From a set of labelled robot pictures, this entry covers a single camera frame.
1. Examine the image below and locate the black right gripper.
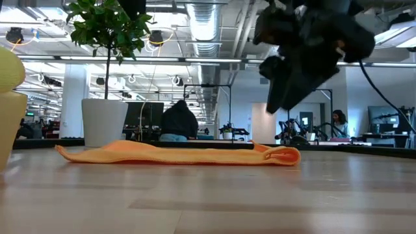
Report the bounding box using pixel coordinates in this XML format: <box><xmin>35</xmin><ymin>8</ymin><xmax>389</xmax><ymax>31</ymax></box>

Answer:
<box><xmin>253</xmin><ymin>0</ymin><xmax>376</xmax><ymax>114</ymax></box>

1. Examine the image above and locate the orange microfiber towel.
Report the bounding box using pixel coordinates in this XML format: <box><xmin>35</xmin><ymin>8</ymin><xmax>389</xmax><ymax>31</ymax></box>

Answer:
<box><xmin>54</xmin><ymin>139</ymin><xmax>302</xmax><ymax>167</ymax></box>

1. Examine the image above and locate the person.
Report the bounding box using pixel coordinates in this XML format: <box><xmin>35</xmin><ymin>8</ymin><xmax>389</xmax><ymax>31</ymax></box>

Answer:
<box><xmin>18</xmin><ymin>118</ymin><xmax>44</xmax><ymax>140</ymax></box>
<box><xmin>331</xmin><ymin>109</ymin><xmax>350</xmax><ymax>139</ymax></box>
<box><xmin>160</xmin><ymin>99</ymin><xmax>200</xmax><ymax>142</ymax></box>

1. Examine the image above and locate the grey background monitor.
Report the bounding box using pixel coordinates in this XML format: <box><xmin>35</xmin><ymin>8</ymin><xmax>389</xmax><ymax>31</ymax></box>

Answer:
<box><xmin>367</xmin><ymin>105</ymin><xmax>400</xmax><ymax>134</ymax></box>

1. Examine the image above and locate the black computer monitor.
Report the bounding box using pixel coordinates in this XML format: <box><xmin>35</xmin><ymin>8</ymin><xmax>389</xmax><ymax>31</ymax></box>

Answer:
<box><xmin>123</xmin><ymin>101</ymin><xmax>165</xmax><ymax>141</ymax></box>

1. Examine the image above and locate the white plant pot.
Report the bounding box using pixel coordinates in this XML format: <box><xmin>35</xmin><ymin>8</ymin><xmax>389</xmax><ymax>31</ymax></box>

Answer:
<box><xmin>81</xmin><ymin>98</ymin><xmax>129</xmax><ymax>148</ymax></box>

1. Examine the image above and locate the green leafy plant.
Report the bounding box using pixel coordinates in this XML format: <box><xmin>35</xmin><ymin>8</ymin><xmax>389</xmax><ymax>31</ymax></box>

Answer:
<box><xmin>66</xmin><ymin>0</ymin><xmax>153</xmax><ymax>100</ymax></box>

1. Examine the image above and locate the yellow plastic tray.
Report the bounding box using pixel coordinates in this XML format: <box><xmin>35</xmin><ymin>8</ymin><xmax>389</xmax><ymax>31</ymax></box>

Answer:
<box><xmin>0</xmin><ymin>90</ymin><xmax>29</xmax><ymax>172</ymax></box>

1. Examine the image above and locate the black background station frame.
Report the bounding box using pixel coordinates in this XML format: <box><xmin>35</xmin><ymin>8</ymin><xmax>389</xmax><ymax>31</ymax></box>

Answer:
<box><xmin>287</xmin><ymin>86</ymin><xmax>334</xmax><ymax>144</ymax></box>
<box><xmin>183</xmin><ymin>83</ymin><xmax>233</xmax><ymax>144</ymax></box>

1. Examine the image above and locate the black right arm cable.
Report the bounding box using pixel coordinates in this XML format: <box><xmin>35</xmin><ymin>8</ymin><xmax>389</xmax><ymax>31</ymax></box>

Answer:
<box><xmin>358</xmin><ymin>60</ymin><xmax>416</xmax><ymax>133</ymax></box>

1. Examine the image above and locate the black aluminium table frame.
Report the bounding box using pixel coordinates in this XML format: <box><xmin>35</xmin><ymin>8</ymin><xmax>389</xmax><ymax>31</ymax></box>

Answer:
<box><xmin>12</xmin><ymin>138</ymin><xmax>416</xmax><ymax>160</ymax></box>

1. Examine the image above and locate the silver ventilation duct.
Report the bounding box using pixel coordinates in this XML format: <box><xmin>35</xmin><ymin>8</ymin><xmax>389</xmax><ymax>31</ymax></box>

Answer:
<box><xmin>186</xmin><ymin>2</ymin><xmax>222</xmax><ymax>59</ymax></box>

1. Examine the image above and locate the black ceiling camera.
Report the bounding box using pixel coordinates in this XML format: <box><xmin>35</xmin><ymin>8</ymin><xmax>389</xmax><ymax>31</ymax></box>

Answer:
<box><xmin>5</xmin><ymin>27</ymin><xmax>24</xmax><ymax>45</ymax></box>
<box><xmin>149</xmin><ymin>29</ymin><xmax>165</xmax><ymax>47</ymax></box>

